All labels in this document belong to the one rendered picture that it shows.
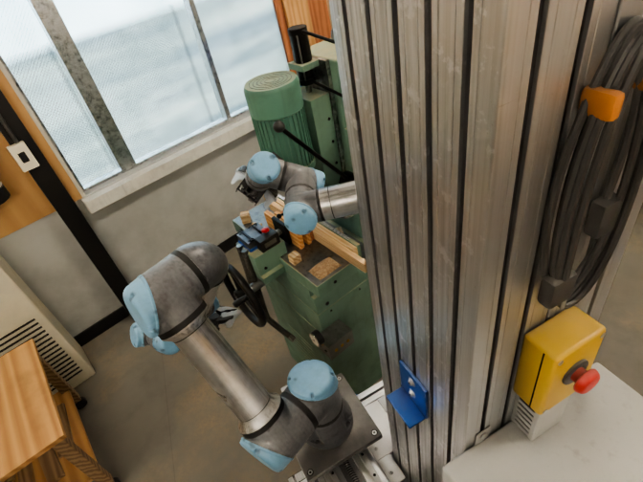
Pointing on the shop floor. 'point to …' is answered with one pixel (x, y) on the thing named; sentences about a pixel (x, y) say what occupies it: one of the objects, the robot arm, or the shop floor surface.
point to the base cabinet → (363, 306)
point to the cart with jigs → (42, 424)
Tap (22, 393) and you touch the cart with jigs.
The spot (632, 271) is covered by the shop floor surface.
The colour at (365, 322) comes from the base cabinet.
